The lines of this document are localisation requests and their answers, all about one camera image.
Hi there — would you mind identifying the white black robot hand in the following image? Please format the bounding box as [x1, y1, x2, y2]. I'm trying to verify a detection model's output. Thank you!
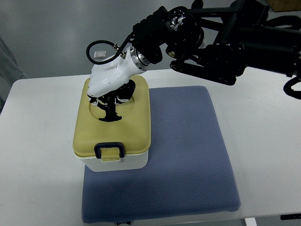
[87, 46, 150, 110]

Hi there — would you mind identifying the yellow storage box lid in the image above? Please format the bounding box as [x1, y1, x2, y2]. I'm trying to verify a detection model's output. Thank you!
[72, 75, 151, 158]

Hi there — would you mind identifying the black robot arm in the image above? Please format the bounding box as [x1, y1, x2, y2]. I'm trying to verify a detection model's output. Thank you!
[103, 0, 301, 99]

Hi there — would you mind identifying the white storage box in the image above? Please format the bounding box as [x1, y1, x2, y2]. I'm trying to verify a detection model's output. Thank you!
[74, 149, 149, 172]

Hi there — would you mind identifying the brown cardboard box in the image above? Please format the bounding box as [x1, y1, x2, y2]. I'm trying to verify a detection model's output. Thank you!
[266, 0, 301, 12]

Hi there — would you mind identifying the upper metal floor plate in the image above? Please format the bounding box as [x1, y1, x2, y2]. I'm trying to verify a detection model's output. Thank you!
[94, 50, 106, 59]

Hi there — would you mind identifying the person in grey trousers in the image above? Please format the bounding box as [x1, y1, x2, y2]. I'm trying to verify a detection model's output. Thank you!
[0, 37, 27, 112]

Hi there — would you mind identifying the blue padded mat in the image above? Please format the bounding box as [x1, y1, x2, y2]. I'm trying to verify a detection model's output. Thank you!
[82, 86, 240, 223]

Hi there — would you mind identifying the black table control panel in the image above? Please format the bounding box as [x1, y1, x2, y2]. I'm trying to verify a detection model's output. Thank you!
[280, 213, 301, 220]

